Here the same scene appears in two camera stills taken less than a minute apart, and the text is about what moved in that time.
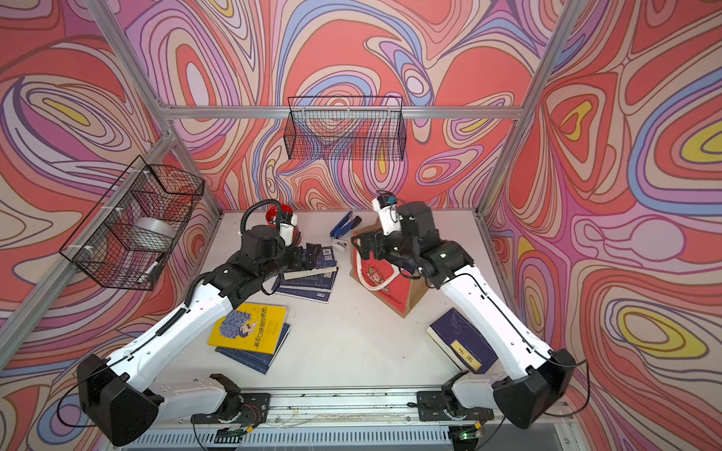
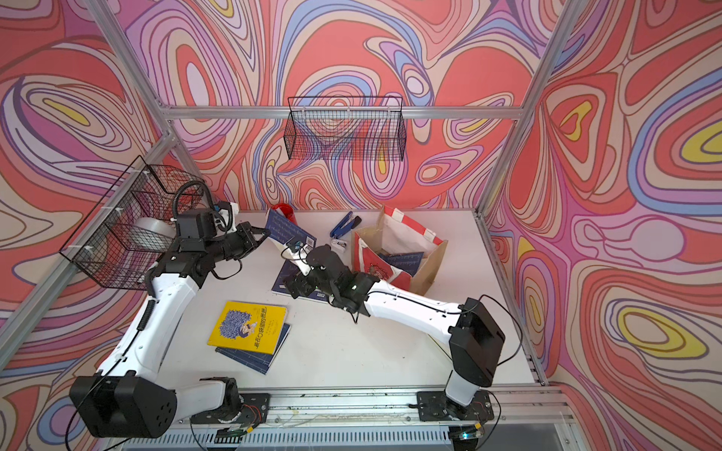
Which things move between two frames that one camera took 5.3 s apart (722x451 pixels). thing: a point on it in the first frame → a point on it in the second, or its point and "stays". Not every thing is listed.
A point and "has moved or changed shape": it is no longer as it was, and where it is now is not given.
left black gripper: (309, 256) → (244, 233)
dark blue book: (324, 261) has moved or changed shape
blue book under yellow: (258, 361) stays
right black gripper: (378, 239) → (302, 281)
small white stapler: (338, 244) stays
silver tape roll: (152, 234) stays
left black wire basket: (125, 241) stays
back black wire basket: (351, 128) stays
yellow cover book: (251, 326) stays
